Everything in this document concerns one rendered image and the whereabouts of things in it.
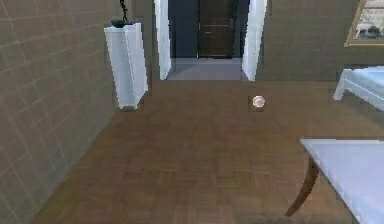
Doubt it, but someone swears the framed wall picture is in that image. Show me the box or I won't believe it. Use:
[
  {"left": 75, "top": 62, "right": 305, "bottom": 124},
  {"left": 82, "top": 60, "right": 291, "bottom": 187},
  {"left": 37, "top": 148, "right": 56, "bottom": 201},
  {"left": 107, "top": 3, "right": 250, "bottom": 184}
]
[{"left": 344, "top": 0, "right": 384, "bottom": 48}]

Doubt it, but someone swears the white and pink ball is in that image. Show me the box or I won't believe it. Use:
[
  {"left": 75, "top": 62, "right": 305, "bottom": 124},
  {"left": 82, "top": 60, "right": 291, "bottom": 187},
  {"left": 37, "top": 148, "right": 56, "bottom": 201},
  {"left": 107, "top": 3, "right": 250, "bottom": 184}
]
[{"left": 252, "top": 95, "right": 266, "bottom": 109}]

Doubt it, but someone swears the dark brown room door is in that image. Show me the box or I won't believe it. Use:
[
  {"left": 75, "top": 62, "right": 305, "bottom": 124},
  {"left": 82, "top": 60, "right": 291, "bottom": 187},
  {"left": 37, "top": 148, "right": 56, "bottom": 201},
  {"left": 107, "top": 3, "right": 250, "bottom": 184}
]
[{"left": 197, "top": 0, "right": 238, "bottom": 60}]

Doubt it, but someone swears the white table with brown legs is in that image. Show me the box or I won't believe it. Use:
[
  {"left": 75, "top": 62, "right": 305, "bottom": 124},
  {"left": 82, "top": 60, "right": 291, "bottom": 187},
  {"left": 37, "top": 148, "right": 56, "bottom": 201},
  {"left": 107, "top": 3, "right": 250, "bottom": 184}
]
[{"left": 285, "top": 138, "right": 384, "bottom": 224}]

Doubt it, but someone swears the black potted house plant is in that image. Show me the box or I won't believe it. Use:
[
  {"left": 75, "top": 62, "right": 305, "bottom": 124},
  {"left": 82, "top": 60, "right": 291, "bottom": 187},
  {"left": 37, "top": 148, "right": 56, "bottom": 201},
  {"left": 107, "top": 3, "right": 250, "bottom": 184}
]
[{"left": 110, "top": 0, "right": 135, "bottom": 29}]

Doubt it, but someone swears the white low table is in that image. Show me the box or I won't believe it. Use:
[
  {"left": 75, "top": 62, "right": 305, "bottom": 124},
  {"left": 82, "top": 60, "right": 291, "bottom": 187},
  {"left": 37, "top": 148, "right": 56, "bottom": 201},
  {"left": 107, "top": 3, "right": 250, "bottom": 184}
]
[{"left": 332, "top": 65, "right": 384, "bottom": 112}]

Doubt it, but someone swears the white door frame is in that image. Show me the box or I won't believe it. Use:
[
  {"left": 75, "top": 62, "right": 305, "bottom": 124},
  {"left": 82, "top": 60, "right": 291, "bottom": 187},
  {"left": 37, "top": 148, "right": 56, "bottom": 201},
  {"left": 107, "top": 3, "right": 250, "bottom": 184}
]
[{"left": 153, "top": 0, "right": 268, "bottom": 82}]

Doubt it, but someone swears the white tall pedestal stand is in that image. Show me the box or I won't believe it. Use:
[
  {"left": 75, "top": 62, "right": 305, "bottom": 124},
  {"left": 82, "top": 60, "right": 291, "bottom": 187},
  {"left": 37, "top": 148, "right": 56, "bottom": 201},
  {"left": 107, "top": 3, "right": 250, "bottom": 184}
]
[{"left": 103, "top": 22, "right": 149, "bottom": 111}]

